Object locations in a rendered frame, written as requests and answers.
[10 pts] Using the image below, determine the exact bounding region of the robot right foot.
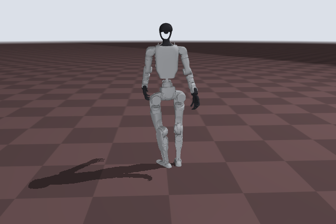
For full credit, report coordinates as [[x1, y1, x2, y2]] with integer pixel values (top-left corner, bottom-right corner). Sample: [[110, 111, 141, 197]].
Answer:
[[174, 158, 182, 167]]

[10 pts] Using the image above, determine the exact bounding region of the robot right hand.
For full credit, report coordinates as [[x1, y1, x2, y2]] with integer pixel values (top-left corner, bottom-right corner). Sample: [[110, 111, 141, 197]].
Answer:
[[191, 88, 200, 110]]

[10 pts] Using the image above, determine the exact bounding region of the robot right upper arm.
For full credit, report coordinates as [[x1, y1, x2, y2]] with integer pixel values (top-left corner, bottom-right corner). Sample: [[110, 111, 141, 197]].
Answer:
[[178, 46, 191, 75]]

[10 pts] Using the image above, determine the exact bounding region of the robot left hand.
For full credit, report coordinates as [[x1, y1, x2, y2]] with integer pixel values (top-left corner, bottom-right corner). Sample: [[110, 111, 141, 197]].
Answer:
[[142, 86, 150, 100]]

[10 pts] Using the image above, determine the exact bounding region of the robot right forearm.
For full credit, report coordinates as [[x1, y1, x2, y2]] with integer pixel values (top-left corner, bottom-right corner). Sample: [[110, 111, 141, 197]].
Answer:
[[186, 68, 197, 93]]

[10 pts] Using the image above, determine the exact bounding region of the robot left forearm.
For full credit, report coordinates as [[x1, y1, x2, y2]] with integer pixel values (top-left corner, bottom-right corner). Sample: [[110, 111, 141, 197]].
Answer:
[[142, 66, 150, 88]]

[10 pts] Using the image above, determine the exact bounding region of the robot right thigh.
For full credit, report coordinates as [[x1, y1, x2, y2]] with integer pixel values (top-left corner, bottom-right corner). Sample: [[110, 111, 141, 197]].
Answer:
[[174, 90, 186, 134]]

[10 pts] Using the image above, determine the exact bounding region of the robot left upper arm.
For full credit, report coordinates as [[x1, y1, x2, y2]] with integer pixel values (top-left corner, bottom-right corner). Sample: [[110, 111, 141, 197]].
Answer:
[[145, 46, 155, 73]]

